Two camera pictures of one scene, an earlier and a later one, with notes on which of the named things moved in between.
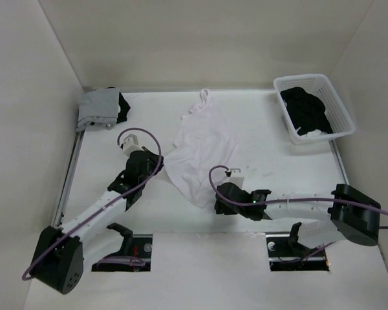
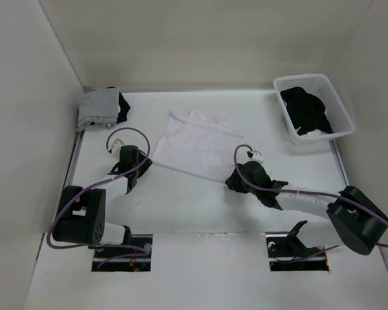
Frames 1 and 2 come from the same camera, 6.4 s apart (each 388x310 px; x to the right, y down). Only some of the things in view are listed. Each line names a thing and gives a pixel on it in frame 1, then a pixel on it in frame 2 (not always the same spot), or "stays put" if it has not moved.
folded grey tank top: [100, 106] stays put
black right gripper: [221, 208] to [234, 184]
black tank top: [306, 112] stays put
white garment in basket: [314, 132] stays put
